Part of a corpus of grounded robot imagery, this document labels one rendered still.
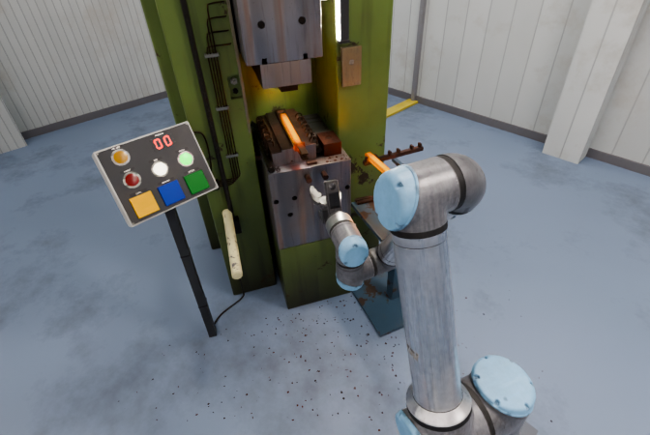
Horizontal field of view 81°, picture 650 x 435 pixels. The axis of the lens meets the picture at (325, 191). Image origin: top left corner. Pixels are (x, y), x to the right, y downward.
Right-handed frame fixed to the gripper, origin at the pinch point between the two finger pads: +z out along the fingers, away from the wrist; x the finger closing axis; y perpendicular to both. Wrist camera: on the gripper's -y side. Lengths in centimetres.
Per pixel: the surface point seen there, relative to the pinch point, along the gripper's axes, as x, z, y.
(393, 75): 179, 302, 77
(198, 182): -43.2, 16.8, -0.7
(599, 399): 106, -66, 100
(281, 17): -2, 33, -52
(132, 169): -63, 15, -12
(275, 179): -13.1, 27.0, 11.4
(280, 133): -5.3, 48.7, 1.1
